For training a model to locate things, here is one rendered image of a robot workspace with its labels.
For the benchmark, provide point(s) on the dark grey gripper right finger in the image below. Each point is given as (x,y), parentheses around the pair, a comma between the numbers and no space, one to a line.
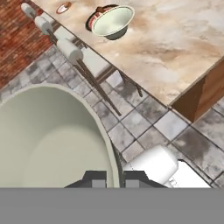
(134,176)

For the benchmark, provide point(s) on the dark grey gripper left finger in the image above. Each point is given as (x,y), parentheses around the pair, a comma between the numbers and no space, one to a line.
(94,176)

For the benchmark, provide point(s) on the large pale green bowl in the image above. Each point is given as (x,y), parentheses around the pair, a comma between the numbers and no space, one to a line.
(52,140)

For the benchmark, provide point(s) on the brown wooden dining counter base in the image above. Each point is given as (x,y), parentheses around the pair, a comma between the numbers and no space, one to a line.
(201,93)

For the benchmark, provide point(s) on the red-rimmed plate with cooked food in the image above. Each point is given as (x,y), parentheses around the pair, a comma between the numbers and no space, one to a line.
(90,22)

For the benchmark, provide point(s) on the small pale green bowl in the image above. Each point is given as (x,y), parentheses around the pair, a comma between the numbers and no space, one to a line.
(113,22)

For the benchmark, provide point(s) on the small white appetizer plate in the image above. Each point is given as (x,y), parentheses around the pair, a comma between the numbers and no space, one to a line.
(62,9)

